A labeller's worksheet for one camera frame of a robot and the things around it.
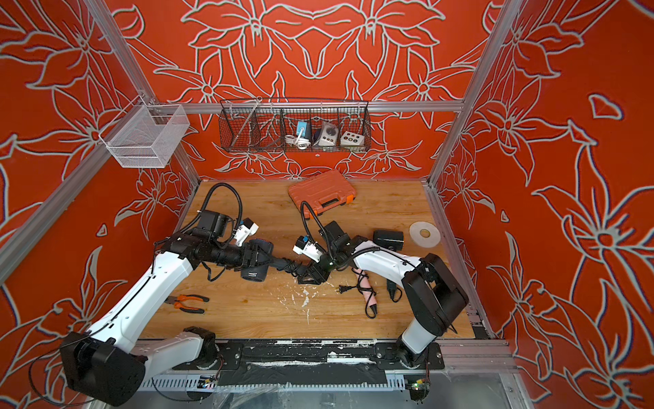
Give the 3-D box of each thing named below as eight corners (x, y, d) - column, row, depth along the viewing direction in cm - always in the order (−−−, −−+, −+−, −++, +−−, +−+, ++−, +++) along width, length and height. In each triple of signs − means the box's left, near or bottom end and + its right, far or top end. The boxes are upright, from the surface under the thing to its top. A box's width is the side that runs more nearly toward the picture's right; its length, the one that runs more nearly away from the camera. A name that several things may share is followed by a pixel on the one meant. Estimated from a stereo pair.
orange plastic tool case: (307, 221, 106) (306, 214, 102) (289, 193, 116) (288, 186, 112) (356, 198, 114) (357, 191, 110) (336, 174, 124) (336, 167, 120)
